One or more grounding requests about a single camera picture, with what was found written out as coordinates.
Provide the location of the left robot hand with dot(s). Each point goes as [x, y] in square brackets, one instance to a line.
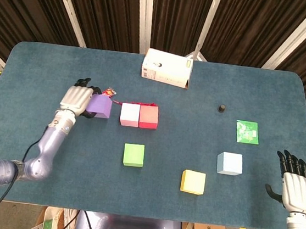
[76, 98]

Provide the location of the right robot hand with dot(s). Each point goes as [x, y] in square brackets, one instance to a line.
[297, 191]

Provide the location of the purple foam cube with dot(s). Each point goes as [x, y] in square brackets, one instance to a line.
[101, 106]

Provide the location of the pink foam cube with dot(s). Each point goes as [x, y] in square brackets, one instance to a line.
[129, 114]

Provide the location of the red foam cube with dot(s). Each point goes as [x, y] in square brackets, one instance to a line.
[149, 116]

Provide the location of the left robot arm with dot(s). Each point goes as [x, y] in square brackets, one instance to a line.
[46, 149]

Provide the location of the small red candy packet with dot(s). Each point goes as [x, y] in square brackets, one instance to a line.
[110, 92]

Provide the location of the red ribbon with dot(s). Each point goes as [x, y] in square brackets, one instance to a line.
[118, 103]

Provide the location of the light blue foam cube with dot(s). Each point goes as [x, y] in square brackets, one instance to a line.
[229, 163]

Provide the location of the green foil packet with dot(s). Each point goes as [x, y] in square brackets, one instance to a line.
[247, 132]

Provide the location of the green foam cube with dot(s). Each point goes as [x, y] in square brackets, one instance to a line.
[133, 155]

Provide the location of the teal felt table cover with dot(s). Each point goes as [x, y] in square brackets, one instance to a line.
[78, 183]

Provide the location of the white cardboard box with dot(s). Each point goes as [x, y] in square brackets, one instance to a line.
[166, 69]

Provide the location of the dark brown curtain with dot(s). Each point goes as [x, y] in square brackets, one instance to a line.
[112, 10]

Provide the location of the yellow foam cube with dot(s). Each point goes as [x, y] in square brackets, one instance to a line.
[192, 182]

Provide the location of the small black cap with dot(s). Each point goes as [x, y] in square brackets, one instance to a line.
[221, 108]

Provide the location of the white paper bag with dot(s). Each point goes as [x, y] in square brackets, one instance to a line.
[52, 222]

